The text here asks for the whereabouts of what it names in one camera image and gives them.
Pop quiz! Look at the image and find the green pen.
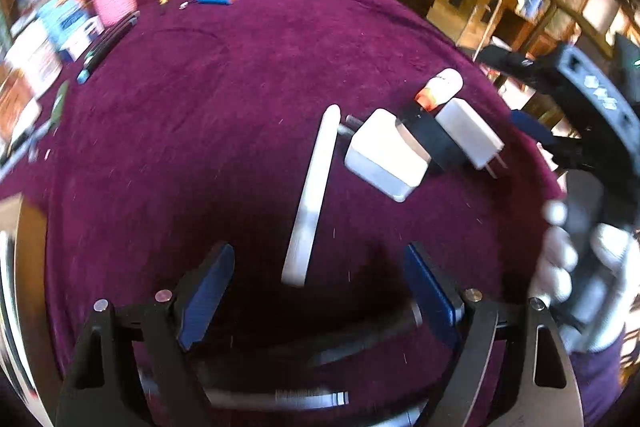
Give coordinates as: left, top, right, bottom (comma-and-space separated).
49, 80, 71, 128

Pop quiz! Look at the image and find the person's right forearm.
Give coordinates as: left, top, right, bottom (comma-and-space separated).
567, 332, 631, 427

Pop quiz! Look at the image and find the clear ballpoint pen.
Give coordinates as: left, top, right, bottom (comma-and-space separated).
202, 387, 351, 413

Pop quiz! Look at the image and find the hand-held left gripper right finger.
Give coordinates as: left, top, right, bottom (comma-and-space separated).
402, 242, 586, 427

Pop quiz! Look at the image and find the plastic box with orange print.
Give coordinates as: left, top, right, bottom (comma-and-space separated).
0, 67, 41, 142

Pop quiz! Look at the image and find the person's right hand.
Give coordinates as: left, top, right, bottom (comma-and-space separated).
530, 199, 640, 353

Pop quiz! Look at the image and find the white power adapter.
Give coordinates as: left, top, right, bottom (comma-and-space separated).
344, 108, 431, 204

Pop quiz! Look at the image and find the white printed marker pen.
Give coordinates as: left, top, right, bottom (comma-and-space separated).
280, 103, 342, 289

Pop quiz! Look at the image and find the white charger plug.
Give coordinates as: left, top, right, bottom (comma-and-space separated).
434, 98, 508, 180

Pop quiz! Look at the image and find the white tube with orange label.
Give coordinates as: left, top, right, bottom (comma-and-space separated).
415, 68, 464, 112

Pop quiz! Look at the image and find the small white box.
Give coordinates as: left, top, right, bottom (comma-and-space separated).
60, 19, 106, 62

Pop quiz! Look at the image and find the purple velvet tablecloth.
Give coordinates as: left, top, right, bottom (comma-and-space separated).
0, 0, 568, 427

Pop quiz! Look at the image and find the long black marker blue tip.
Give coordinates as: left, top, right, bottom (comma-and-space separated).
76, 11, 141, 84

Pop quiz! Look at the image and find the white round container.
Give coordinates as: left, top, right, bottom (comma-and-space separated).
10, 22, 63, 95

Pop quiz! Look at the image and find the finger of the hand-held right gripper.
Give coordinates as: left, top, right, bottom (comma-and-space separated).
510, 109, 593, 172
475, 43, 558, 80

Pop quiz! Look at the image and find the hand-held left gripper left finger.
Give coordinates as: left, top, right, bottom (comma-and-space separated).
55, 242, 236, 427

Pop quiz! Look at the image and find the cardboard box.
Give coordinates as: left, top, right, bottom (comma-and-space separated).
0, 194, 51, 358

